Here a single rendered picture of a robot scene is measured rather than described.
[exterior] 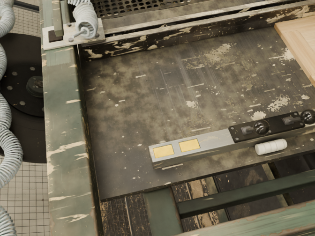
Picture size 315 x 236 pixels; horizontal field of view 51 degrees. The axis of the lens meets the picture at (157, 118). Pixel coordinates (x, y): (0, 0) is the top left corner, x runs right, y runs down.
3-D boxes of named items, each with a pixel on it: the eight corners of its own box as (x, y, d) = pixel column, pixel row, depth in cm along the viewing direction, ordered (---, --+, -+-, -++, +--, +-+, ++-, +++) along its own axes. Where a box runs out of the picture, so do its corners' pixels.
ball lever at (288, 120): (294, 126, 91) (322, 121, 77) (281, 129, 90) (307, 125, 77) (290, 113, 91) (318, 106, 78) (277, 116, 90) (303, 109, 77)
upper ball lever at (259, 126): (252, 136, 89) (274, 133, 76) (239, 139, 89) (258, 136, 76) (249, 122, 90) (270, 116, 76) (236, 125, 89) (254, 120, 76)
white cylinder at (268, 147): (258, 157, 89) (285, 150, 90) (260, 151, 87) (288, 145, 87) (253, 148, 91) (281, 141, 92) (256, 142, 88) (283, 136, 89)
